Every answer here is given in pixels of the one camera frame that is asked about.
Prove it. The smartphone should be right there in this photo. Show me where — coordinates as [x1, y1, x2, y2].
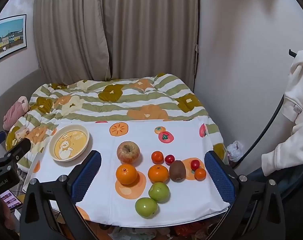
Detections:
[0, 189, 23, 210]

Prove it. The red apple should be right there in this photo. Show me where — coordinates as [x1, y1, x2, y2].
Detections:
[116, 141, 140, 163]

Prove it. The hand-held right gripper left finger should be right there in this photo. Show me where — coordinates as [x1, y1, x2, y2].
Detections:
[19, 150, 102, 240]

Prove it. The pink plush toy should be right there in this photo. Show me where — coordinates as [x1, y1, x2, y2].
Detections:
[3, 96, 30, 130]

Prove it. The beige curtain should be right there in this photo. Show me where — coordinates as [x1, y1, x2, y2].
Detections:
[33, 0, 201, 90]

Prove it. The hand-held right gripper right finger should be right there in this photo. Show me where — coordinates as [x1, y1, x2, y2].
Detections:
[204, 151, 285, 240]

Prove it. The white hoodie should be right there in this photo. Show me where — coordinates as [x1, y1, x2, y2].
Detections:
[261, 50, 303, 177]

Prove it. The white plastic bag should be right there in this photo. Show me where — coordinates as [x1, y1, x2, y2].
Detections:
[227, 141, 244, 163]

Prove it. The black curved tube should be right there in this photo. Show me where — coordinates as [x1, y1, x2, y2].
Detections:
[229, 94, 286, 173]

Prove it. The brown kiwi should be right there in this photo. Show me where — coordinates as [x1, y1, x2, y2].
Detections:
[169, 160, 186, 182]

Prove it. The mandarin orange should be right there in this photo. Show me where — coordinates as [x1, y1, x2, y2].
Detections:
[148, 164, 169, 183]

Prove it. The large round orange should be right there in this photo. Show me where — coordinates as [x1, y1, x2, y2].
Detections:
[116, 164, 138, 185]

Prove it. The cream cartoon print plate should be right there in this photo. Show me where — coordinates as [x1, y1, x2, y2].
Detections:
[49, 124, 90, 162]

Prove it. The white persimmon print cloth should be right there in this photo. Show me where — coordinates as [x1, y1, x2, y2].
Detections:
[23, 119, 231, 227]

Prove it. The green striped floral quilt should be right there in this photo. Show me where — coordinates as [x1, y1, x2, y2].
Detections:
[5, 73, 229, 173]

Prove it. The small orange kumquat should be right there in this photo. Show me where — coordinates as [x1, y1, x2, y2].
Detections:
[194, 168, 207, 180]

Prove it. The green apple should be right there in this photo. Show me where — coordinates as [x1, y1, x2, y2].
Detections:
[148, 182, 170, 203]
[135, 197, 159, 218]

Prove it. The small red-orange tangerine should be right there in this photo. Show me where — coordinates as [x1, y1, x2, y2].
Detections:
[151, 151, 164, 163]

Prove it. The wall poster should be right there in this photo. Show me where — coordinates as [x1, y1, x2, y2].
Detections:
[0, 14, 27, 65]

